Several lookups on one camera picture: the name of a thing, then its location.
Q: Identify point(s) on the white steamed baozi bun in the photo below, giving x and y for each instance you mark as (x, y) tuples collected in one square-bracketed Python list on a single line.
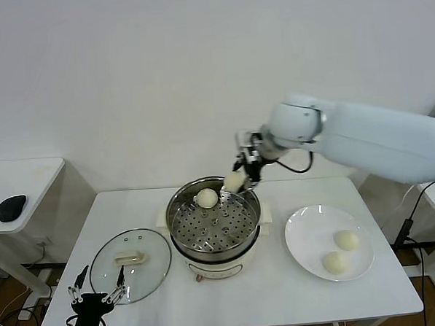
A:
[(233, 182), (346, 240), (335, 263), (207, 198)]

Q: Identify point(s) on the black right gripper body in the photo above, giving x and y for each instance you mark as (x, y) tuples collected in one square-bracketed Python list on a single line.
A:
[(255, 150)]

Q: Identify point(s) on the black computer mouse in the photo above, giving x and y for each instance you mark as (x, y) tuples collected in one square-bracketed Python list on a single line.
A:
[(11, 208)]

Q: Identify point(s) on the white wall socket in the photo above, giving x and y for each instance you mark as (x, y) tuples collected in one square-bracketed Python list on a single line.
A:
[(43, 241)]

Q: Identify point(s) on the cream electric cooker base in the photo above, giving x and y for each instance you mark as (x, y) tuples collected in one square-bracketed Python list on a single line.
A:
[(215, 269)]

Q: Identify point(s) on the white round plate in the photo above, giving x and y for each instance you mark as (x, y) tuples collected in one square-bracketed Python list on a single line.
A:
[(305, 246)]

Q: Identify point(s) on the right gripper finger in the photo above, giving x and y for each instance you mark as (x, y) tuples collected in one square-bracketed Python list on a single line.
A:
[(256, 172), (240, 161)]

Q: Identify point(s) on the white side table with mouse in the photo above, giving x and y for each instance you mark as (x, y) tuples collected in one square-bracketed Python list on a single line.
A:
[(21, 177)]

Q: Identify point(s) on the white power strip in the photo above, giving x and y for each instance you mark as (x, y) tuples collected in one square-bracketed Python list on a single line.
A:
[(25, 314)]

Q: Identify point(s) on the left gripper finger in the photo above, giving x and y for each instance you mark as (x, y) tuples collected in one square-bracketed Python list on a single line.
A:
[(120, 285), (79, 283)]

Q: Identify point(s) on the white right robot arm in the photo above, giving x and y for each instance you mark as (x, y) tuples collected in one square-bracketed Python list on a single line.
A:
[(376, 136)]

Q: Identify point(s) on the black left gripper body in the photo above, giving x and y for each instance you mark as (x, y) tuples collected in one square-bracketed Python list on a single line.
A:
[(89, 308)]

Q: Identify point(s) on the stainless steel steamer basket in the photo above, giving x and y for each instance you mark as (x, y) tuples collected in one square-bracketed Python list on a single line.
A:
[(220, 225)]

